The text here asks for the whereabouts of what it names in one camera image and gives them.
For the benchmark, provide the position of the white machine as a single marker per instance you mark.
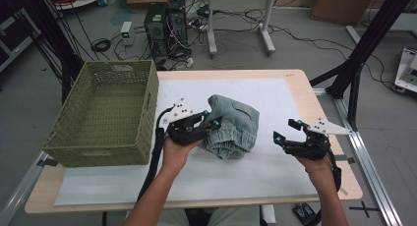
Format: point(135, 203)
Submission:
point(408, 72)

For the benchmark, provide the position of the black metal frame stand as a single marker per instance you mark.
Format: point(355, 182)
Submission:
point(364, 45)
point(55, 45)

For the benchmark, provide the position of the black foot pedal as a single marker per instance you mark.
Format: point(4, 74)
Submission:
point(303, 213)

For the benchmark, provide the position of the white box with green light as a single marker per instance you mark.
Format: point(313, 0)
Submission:
point(126, 32)

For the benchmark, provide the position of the black computer tower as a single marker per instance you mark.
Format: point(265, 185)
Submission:
point(154, 26)
point(177, 26)

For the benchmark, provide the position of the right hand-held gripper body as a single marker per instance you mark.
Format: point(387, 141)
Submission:
point(311, 145)

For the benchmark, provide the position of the green woven basket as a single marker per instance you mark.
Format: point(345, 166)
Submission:
point(105, 121)

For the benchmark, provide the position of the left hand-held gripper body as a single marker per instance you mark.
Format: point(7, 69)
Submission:
point(187, 132)

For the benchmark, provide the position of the round white table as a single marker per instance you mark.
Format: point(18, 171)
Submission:
point(82, 0)

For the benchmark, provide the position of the large cardboard box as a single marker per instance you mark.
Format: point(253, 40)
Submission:
point(341, 6)

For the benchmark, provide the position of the person's legs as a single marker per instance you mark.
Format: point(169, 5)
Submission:
point(236, 217)

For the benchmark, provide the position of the aluminium floor rail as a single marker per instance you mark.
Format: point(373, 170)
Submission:
point(367, 173)
point(19, 190)

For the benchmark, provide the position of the light blue denim shorts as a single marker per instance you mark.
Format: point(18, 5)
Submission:
point(236, 127)

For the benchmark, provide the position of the person's right hand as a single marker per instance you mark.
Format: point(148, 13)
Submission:
point(316, 172)

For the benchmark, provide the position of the person's left hand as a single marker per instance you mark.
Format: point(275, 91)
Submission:
point(178, 154)

